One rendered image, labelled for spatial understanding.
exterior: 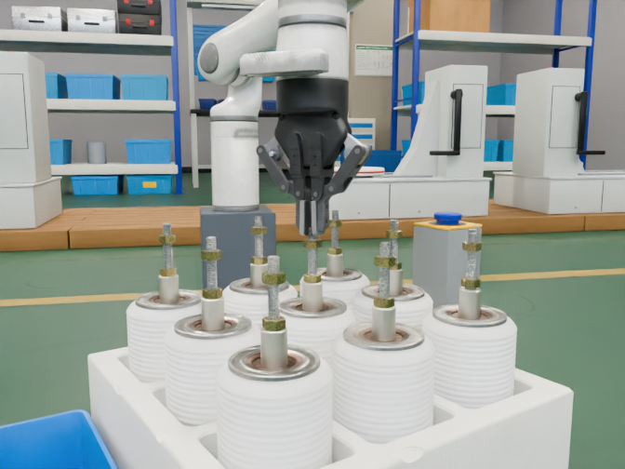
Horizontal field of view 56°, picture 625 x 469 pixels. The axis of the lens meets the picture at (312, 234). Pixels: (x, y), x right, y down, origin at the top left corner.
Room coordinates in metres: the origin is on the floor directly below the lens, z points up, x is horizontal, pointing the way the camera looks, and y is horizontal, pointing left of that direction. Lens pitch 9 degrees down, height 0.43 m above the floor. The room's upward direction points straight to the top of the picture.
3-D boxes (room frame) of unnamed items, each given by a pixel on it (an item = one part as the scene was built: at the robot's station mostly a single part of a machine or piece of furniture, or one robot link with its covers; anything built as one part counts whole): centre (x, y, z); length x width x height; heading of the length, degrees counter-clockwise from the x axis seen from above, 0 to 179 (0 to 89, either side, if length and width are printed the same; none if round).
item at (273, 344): (0.46, 0.03, 0.26); 0.02 x 0.02 x 0.03
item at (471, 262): (0.60, -0.16, 0.30); 0.01 x 0.01 x 0.08
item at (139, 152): (5.34, 1.46, 0.36); 0.50 x 0.38 x 0.21; 12
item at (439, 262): (0.85, -0.20, 0.16); 0.07 x 0.07 x 0.31; 34
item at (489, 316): (0.60, -0.16, 0.25); 0.08 x 0.08 x 0.01
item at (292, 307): (0.63, 0.00, 0.25); 0.08 x 0.08 x 0.01
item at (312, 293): (0.63, 0.00, 0.26); 0.02 x 0.02 x 0.03
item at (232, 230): (1.17, 0.15, 0.15); 0.14 x 0.14 x 0.30; 12
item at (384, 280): (0.53, -0.07, 0.30); 0.01 x 0.01 x 0.08
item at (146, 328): (0.66, 0.16, 0.16); 0.10 x 0.10 x 0.18
